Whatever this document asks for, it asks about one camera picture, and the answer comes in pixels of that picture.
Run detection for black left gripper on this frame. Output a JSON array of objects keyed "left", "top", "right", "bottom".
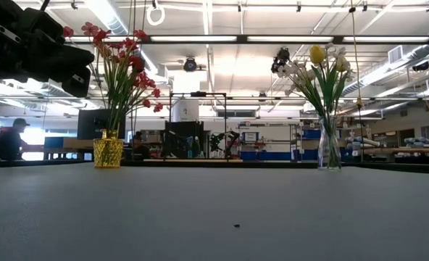
[{"left": 0, "top": 0, "right": 96, "bottom": 99}]

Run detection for green leaf stem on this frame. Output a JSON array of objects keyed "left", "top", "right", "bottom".
[{"left": 130, "top": 56, "right": 146, "bottom": 73}]

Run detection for white artificial flower bunch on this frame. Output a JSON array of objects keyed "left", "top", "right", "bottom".
[
  {"left": 322, "top": 42, "right": 357, "bottom": 117},
  {"left": 276, "top": 59, "right": 328, "bottom": 119}
]

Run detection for yellow artificial tulip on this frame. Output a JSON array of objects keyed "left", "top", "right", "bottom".
[
  {"left": 309, "top": 44, "right": 337, "bottom": 120},
  {"left": 332, "top": 56, "right": 350, "bottom": 117}
]

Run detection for yellow faceted glass vase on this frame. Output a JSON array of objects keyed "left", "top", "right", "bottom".
[{"left": 93, "top": 129, "right": 125, "bottom": 169}]

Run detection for clear glass vase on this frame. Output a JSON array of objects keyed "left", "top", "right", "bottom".
[{"left": 317, "top": 115, "right": 343, "bottom": 172}]

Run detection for black monitor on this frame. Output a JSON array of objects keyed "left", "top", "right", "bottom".
[{"left": 77, "top": 108, "right": 126, "bottom": 141}]

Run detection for round black ceiling device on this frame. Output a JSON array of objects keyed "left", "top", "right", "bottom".
[{"left": 183, "top": 57, "right": 198, "bottom": 73}]

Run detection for white cylindrical tank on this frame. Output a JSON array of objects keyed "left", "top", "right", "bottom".
[{"left": 172, "top": 99, "right": 200, "bottom": 123}]

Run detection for black machine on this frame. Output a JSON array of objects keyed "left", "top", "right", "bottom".
[{"left": 163, "top": 120, "right": 205, "bottom": 159}]

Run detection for black overhead beam with lights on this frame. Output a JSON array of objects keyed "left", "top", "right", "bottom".
[{"left": 65, "top": 34, "right": 429, "bottom": 45}]

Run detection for blue storage bin row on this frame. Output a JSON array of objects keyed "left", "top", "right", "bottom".
[{"left": 241, "top": 150, "right": 319, "bottom": 162}]

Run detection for blue-grey table mat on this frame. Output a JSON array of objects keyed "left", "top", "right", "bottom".
[{"left": 0, "top": 162, "right": 429, "bottom": 261}]

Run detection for white ceiling vent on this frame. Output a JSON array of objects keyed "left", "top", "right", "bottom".
[{"left": 387, "top": 45, "right": 404, "bottom": 65}]

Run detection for wooden workbench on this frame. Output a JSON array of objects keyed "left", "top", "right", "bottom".
[{"left": 344, "top": 146, "right": 429, "bottom": 155}]

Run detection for white hanging ring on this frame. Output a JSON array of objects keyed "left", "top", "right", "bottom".
[{"left": 146, "top": 3, "right": 166, "bottom": 27}]

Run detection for black tube frame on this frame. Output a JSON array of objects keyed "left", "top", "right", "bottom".
[{"left": 168, "top": 91, "right": 228, "bottom": 160}]

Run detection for black hanging camera mount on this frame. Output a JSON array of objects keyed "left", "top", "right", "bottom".
[{"left": 270, "top": 46, "right": 291, "bottom": 74}]

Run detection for yellow hanging cable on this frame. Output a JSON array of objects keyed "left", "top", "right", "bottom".
[{"left": 349, "top": 0, "right": 365, "bottom": 109}]

